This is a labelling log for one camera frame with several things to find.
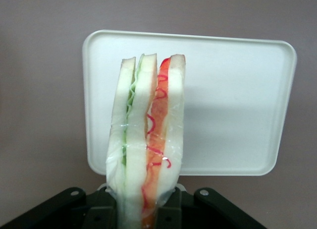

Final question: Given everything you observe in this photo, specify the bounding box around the triangle sandwich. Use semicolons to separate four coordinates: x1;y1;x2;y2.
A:
106;54;186;229

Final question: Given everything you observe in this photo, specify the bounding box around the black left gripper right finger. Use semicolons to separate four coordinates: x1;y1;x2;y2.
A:
156;185;269;229

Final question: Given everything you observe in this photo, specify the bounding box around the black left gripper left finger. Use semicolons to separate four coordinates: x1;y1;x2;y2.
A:
0;186;120;229

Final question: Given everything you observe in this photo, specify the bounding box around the cream plastic tray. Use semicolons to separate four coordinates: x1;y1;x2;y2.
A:
82;29;297;177

